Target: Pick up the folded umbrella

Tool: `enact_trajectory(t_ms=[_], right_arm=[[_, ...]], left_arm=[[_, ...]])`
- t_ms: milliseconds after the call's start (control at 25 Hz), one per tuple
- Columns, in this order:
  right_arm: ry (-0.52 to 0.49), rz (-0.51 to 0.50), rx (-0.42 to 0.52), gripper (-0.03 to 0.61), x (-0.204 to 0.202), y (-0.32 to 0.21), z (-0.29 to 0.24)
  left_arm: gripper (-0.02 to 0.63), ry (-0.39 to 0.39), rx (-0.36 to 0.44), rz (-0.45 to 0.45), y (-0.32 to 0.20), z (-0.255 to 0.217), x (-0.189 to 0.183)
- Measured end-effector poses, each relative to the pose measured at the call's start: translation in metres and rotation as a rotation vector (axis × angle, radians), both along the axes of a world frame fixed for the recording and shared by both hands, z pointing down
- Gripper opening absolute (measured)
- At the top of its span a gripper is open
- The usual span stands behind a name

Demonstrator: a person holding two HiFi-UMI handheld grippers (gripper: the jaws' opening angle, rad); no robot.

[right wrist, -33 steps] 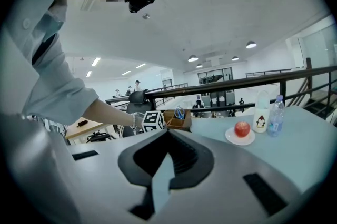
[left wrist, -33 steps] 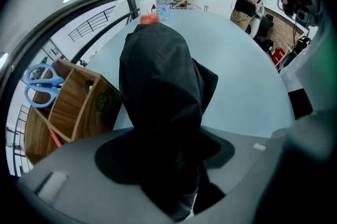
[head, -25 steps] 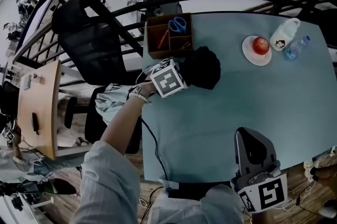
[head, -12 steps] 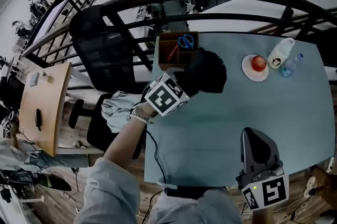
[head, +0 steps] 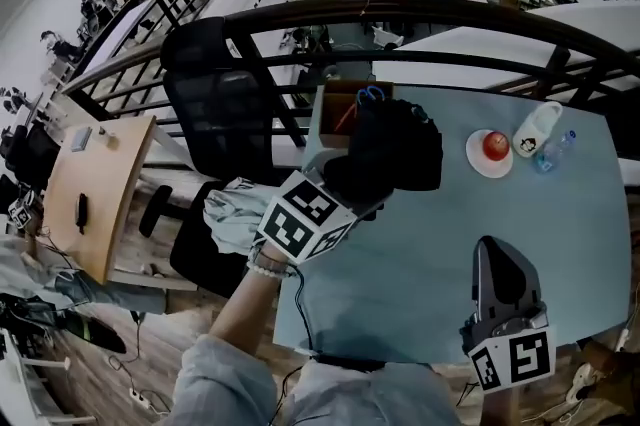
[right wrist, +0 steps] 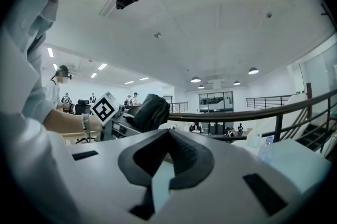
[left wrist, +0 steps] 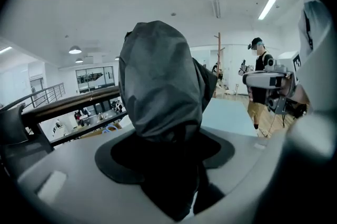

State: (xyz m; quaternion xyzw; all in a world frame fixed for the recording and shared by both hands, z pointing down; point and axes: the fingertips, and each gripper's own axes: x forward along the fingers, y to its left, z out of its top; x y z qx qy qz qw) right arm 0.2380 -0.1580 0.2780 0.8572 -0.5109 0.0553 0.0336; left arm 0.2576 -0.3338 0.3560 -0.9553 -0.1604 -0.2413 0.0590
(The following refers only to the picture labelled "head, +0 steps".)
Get person's light grey shirt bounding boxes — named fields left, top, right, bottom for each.
left=168, top=332, right=464, bottom=426

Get white bead bracelet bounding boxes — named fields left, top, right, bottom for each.
left=246, top=258, right=297, bottom=281

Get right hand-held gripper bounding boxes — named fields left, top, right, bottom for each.
left=459, top=236, right=557, bottom=395

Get clear plastic water bottle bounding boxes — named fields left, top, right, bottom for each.
left=532, top=129, right=579, bottom=175

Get white power adapter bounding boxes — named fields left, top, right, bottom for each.
left=566, top=361, right=597, bottom=406

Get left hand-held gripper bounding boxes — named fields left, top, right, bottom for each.
left=255, top=148, right=396, bottom=265

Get curved wooden desk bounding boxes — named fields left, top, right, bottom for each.
left=42, top=115, right=159, bottom=286

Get small grey box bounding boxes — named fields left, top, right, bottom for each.
left=69, top=126, right=94, bottom=153

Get black metal railing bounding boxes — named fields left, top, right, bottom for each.
left=59, top=0, right=640, bottom=165

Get cardboard box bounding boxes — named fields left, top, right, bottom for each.
left=317, top=78, right=396, bottom=151

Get light grey garment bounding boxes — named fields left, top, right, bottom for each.
left=202, top=176, right=282, bottom=256

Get person's right forearm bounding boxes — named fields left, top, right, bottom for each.
left=480, top=386, right=522, bottom=426

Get person's left forearm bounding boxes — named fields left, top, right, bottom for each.
left=207, top=246, right=300, bottom=358

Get white slipper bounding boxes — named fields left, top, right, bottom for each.
left=512, top=101, right=564, bottom=159

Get black bag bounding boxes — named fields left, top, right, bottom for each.
left=0, top=296, right=128, bottom=356

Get blue handled scissors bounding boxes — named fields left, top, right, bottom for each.
left=356, top=85, right=387, bottom=106

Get black mesh office chair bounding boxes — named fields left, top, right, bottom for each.
left=138, top=16, right=284, bottom=300

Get small pale object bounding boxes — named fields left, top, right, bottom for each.
left=98, top=126, right=120, bottom=151

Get small black device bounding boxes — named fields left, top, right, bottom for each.
left=74, top=192, right=90, bottom=236

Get white power strip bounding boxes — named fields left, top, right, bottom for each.
left=128, top=386, right=152, bottom=411

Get red apple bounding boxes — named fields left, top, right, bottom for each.
left=481, top=130, right=511, bottom=162

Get orange tool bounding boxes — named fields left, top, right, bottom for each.
left=333, top=102, right=359, bottom=134

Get white round plate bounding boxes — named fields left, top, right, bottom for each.
left=464, top=128, right=515, bottom=179

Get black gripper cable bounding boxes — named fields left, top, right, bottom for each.
left=292, top=266, right=321, bottom=360

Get spare hand-held gripper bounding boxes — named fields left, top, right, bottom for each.
left=6, top=191, right=37, bottom=231

